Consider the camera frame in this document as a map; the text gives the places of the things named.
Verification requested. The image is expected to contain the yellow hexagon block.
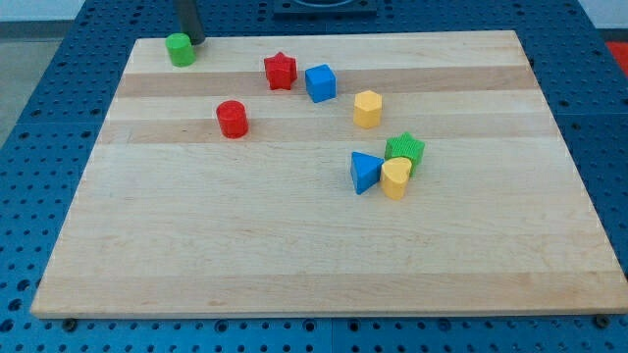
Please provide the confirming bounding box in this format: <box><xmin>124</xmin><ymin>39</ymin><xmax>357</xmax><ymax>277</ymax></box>
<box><xmin>353</xmin><ymin>90</ymin><xmax>383</xmax><ymax>128</ymax></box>

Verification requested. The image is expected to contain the blue cube block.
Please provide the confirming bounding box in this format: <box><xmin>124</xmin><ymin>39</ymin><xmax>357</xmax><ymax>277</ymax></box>
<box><xmin>305</xmin><ymin>64</ymin><xmax>337</xmax><ymax>103</ymax></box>

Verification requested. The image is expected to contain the green cylinder block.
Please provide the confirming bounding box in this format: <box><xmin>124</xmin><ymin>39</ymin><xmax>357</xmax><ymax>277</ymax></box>
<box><xmin>165</xmin><ymin>32</ymin><xmax>196</xmax><ymax>67</ymax></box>

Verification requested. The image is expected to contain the blue triangle block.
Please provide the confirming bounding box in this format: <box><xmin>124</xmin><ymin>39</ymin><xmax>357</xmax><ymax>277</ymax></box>
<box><xmin>350</xmin><ymin>152</ymin><xmax>384</xmax><ymax>195</ymax></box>

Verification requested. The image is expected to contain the red star block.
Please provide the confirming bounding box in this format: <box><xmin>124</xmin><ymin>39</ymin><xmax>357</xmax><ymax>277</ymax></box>
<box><xmin>263</xmin><ymin>52</ymin><xmax>297</xmax><ymax>90</ymax></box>

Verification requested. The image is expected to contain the yellow heart block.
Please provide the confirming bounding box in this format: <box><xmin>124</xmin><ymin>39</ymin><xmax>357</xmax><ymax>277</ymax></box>
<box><xmin>380</xmin><ymin>157</ymin><xmax>412</xmax><ymax>200</ymax></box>

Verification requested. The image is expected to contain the dark cylindrical robot arm tool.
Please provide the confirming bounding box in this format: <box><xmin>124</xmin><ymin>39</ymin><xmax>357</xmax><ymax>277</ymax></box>
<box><xmin>174</xmin><ymin>0</ymin><xmax>206</xmax><ymax>45</ymax></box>

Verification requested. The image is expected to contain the red cylinder block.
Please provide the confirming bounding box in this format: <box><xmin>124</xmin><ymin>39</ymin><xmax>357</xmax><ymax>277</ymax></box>
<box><xmin>216</xmin><ymin>100</ymin><xmax>248</xmax><ymax>138</ymax></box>

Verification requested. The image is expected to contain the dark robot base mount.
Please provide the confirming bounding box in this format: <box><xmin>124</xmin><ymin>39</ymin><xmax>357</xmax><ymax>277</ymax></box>
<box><xmin>272</xmin><ymin>0</ymin><xmax>378</xmax><ymax>19</ymax></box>

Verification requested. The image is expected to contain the light wooden board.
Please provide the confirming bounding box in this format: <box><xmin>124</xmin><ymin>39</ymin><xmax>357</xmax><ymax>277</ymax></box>
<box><xmin>31</xmin><ymin>30</ymin><xmax>627</xmax><ymax>319</ymax></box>

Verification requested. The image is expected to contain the red object at right edge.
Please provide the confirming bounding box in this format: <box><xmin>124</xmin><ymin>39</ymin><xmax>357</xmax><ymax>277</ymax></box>
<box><xmin>605</xmin><ymin>41</ymin><xmax>628</xmax><ymax>76</ymax></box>

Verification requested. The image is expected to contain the green star block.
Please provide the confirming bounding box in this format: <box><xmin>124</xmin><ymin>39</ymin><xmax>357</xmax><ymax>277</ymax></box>
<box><xmin>385</xmin><ymin>131</ymin><xmax>426</xmax><ymax>177</ymax></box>

